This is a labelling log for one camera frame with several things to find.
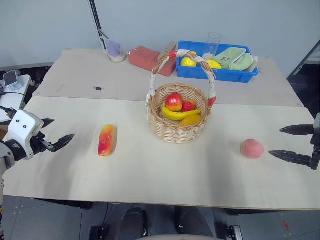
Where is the red apple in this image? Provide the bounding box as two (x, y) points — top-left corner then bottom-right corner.
(181, 99), (197, 113)

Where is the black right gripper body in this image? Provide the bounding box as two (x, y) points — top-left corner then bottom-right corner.
(309, 112), (320, 172)

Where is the orange mango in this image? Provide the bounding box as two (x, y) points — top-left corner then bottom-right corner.
(179, 114), (203, 127)

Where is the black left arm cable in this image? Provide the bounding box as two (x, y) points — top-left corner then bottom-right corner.
(0, 105), (16, 119)

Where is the red yellow mango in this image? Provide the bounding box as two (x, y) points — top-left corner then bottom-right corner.
(97, 124), (116, 158)

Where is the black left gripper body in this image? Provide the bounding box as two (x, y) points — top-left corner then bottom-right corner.
(29, 131), (54, 157)

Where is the blue plastic bin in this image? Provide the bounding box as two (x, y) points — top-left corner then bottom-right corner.
(175, 40), (260, 83)

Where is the black table foot bracket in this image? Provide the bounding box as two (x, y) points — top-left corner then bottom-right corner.
(216, 224), (244, 240)
(89, 224), (111, 240)

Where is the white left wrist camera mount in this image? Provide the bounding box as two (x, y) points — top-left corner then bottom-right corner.
(5, 109), (45, 161)

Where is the clear drinking glass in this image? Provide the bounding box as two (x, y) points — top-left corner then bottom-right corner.
(205, 32), (223, 61)

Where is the clear measuring cup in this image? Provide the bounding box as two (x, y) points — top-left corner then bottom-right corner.
(98, 29), (127, 64)

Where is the dark metal frame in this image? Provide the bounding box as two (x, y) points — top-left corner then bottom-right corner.
(286, 39), (320, 79)

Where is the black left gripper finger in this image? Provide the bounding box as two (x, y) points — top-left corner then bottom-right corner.
(50, 133), (76, 153)
(41, 118), (56, 129)

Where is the pink peach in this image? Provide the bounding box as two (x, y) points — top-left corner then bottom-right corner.
(240, 138), (265, 160)

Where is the dark rounded shape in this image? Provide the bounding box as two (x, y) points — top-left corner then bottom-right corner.
(116, 206), (149, 239)

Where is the purple cloth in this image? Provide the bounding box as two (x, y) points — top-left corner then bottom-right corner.
(105, 39), (124, 57)

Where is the red brick block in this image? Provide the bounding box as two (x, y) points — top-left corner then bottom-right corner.
(128, 45), (177, 78)

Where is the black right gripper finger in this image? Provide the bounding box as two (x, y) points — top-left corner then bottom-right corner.
(268, 149), (313, 168)
(279, 124), (315, 137)

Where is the white small device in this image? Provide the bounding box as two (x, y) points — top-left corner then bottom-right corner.
(2, 70), (22, 92)

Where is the white side table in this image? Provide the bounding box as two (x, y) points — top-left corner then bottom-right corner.
(0, 74), (32, 124)

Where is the yellow lemon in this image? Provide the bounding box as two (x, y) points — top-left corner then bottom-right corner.
(205, 59), (223, 70)
(180, 57), (198, 68)

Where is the red yellow pomegranate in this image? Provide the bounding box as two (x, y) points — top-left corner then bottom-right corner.
(165, 92), (184, 113)

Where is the yellow banana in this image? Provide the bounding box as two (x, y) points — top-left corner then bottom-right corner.
(161, 103), (202, 122)

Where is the black slanted pole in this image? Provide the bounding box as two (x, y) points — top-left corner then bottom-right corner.
(88, 0), (107, 51)

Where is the wicker basket with handle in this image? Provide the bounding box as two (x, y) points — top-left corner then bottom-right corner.
(145, 49), (217, 144)

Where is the green cloth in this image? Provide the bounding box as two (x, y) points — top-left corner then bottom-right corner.
(213, 47), (255, 72)

